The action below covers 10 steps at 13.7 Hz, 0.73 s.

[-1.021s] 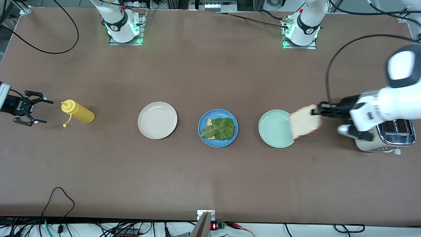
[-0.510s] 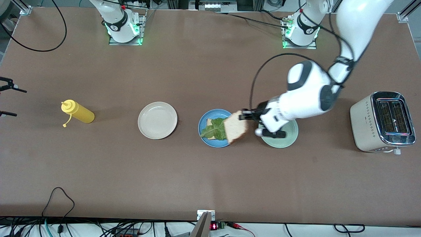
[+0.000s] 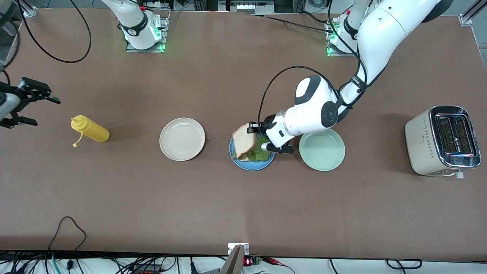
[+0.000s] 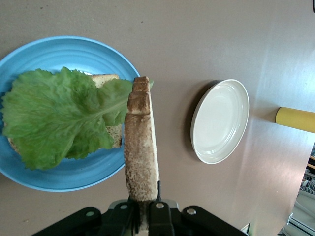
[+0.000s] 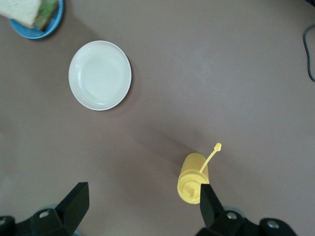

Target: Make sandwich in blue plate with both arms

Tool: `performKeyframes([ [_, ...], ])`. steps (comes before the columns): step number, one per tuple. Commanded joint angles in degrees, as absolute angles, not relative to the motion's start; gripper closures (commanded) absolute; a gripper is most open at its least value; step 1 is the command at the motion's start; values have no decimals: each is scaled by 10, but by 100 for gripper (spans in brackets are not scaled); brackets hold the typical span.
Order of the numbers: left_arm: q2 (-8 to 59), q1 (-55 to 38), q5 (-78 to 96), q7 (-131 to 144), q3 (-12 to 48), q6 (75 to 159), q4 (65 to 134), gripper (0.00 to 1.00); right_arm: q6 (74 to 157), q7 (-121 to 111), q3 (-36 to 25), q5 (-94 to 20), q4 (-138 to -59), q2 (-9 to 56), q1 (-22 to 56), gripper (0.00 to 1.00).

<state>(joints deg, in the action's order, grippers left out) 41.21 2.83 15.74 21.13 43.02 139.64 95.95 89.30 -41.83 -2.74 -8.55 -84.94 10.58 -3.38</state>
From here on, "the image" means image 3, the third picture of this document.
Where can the yellow mustard squeeze bottle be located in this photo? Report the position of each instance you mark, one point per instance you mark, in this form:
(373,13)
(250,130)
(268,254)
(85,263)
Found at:
(95,131)

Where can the toasted bread slice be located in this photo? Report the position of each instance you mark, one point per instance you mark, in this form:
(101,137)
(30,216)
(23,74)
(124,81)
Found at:
(243,142)

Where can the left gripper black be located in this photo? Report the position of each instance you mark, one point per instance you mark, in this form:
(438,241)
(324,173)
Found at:
(266,123)

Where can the small white bracket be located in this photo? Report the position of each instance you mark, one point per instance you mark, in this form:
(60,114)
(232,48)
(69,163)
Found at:
(233,247)

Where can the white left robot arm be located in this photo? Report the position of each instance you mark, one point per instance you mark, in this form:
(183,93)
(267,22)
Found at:
(384,34)

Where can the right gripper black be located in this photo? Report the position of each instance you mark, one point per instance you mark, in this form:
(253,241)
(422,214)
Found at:
(19,94)

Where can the cream and chrome toaster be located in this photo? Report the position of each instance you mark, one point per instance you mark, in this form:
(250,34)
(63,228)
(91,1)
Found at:
(422,148)

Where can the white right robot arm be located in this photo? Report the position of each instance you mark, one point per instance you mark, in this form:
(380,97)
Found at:
(137,19)

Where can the beige plate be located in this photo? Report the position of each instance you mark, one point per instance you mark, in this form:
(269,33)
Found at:
(182,139)

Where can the red clip lead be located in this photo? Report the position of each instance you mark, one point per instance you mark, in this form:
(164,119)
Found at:
(276,262)

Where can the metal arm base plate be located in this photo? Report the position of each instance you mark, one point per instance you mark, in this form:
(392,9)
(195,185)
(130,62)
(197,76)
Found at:
(161,48)
(331,53)

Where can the grey metal bar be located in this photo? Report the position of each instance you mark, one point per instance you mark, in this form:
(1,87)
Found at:
(234,264)

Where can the green lettuce leaf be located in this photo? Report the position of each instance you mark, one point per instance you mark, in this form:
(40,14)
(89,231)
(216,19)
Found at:
(262,154)

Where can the aluminium corner bracket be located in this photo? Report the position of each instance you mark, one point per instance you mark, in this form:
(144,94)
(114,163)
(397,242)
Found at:
(466,19)
(29,12)

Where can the light green plate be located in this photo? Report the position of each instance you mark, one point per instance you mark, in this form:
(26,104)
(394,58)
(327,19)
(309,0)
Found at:
(323,152)

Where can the red LED display module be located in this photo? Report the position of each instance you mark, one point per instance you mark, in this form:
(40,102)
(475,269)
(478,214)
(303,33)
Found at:
(248,262)

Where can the blue plate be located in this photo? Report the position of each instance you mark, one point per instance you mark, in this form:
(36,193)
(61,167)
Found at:
(253,166)

